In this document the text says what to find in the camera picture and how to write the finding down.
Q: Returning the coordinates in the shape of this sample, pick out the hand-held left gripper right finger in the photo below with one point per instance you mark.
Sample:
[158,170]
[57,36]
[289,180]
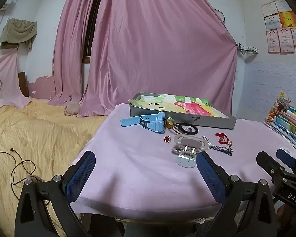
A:
[212,177]

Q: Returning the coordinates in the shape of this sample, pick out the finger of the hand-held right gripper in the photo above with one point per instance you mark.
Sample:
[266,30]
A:
[267,161]
[286,158]

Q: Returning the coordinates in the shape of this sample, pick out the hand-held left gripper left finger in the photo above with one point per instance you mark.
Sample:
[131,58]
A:
[80,175]

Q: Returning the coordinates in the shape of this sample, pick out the grey hair claw clip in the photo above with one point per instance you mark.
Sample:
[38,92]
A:
[187,150]

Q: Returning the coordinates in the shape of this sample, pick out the grey shallow box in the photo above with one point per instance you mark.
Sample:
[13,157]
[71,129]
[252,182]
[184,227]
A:
[212,122]

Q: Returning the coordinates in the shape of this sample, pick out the blue wrist watch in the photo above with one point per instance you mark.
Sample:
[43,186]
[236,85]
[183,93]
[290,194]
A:
[150,121]

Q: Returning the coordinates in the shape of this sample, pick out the stack of colourful books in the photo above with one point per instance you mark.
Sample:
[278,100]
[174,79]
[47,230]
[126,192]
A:
[288,123]

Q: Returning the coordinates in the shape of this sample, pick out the yellow blanket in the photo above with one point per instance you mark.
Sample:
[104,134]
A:
[44,133]

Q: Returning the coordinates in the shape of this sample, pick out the pink tablecloth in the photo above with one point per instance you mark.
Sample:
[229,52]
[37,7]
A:
[138,167]

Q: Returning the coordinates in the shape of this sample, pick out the fluffy pink toy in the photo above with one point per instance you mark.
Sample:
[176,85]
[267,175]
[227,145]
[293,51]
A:
[71,109]

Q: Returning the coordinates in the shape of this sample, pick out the colourful paper liner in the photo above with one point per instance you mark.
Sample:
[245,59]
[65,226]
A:
[187,105]

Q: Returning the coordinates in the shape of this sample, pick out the wooden headboard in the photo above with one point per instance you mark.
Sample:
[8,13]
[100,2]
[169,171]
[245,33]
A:
[23,85]

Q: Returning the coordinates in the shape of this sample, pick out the pale pink draped cloth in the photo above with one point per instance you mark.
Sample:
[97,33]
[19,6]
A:
[5,84]

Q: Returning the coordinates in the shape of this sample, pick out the pink curtain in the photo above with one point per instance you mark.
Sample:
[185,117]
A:
[162,49]
[69,54]

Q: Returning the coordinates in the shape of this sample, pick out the green hanging cloth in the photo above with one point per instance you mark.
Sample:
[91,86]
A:
[17,30]

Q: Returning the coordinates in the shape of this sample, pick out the group of wall certificates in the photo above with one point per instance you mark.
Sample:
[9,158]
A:
[283,29]

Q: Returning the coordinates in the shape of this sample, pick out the dark window frame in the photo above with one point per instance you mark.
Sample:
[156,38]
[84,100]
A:
[92,29]

